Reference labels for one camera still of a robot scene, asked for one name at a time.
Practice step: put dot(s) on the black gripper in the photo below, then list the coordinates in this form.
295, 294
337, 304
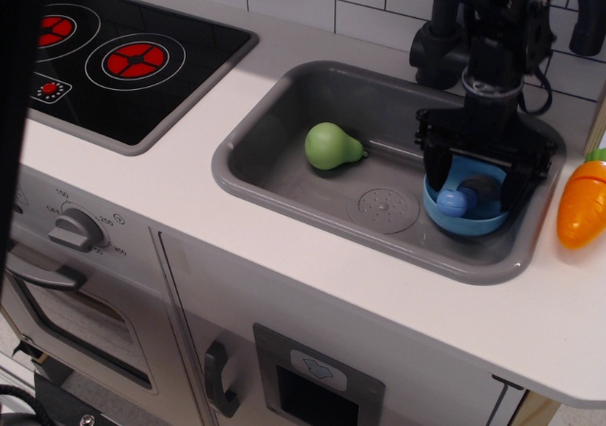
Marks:
486, 127

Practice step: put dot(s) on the black toy stovetop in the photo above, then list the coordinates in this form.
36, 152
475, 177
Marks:
121, 73

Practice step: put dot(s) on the grey plastic sink basin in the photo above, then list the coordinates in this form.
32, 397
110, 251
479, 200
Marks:
377, 201

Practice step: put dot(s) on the oven door with window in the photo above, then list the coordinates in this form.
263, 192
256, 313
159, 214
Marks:
114, 332

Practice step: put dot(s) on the grey cabinet door handle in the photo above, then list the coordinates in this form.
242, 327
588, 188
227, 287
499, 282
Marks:
224, 401

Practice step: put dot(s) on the green toy pear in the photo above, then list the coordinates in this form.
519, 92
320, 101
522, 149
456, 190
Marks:
328, 147

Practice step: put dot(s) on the blue plastic bowl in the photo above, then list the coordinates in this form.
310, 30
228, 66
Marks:
485, 218

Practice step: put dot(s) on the blue and grey toy spoon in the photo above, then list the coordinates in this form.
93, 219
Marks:
468, 194

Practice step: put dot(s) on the grey dispenser panel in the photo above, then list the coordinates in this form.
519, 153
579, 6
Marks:
308, 387

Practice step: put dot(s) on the orange toy carrot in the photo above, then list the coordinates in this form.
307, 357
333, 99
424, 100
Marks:
581, 214

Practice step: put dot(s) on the grey oven door handle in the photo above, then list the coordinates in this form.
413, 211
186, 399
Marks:
42, 271

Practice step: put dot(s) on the dark grey toy faucet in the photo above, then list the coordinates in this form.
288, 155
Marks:
442, 47

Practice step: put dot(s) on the grey oven knob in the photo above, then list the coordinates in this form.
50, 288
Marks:
75, 230

